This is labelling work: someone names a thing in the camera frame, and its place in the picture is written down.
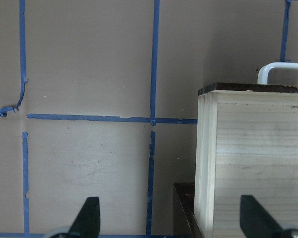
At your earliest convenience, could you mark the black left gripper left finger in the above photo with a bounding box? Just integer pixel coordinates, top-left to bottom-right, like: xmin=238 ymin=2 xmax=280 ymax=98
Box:
xmin=45 ymin=197 xmax=100 ymax=238

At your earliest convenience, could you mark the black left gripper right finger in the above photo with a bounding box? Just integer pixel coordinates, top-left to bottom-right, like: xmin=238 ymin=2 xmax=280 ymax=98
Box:
xmin=239 ymin=195 xmax=298 ymax=238

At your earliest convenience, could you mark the light wooden drawer white handle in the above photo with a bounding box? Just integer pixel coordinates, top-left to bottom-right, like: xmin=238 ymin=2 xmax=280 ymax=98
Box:
xmin=194 ymin=62 xmax=298 ymax=238

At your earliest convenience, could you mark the dark brown wooden cabinet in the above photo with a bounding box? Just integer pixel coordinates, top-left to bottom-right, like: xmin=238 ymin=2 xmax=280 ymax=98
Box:
xmin=173 ymin=182 xmax=203 ymax=238

